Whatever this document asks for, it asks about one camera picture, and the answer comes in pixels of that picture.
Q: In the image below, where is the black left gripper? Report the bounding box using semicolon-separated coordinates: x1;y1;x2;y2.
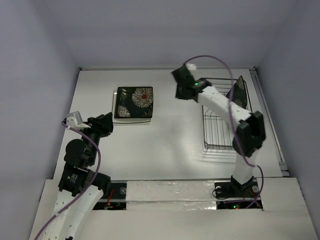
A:
79;111;113;164

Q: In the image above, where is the dark patterned plate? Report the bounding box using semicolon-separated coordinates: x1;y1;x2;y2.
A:
114;86;154;119

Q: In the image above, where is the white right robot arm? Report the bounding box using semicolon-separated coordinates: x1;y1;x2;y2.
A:
171;65;266;196

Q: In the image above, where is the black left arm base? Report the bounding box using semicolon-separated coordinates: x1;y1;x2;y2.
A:
106;181;127;201

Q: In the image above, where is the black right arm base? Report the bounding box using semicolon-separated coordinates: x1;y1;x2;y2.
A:
212;176;260;200

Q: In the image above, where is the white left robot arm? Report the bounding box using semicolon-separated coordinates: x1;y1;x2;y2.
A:
35;111;114;240

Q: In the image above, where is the white foam block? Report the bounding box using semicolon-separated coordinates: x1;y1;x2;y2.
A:
125;180;216;202

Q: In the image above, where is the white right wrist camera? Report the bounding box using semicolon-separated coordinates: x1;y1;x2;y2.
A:
185;63;197;71

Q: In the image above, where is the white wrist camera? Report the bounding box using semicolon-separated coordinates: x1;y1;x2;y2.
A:
65;111;84;128
185;63;197;71

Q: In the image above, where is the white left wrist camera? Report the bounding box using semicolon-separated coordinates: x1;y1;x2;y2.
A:
65;111;84;128

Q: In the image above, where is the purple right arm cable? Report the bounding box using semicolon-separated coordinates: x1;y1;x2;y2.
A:
183;55;265;210

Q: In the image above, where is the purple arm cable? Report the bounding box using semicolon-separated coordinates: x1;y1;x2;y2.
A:
33;120;103;240
183;55;265;210

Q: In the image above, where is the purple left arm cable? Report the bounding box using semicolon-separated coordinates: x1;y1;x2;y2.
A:
33;120;103;240

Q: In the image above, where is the wire dish rack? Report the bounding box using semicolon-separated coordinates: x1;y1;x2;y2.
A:
201;78;252;152

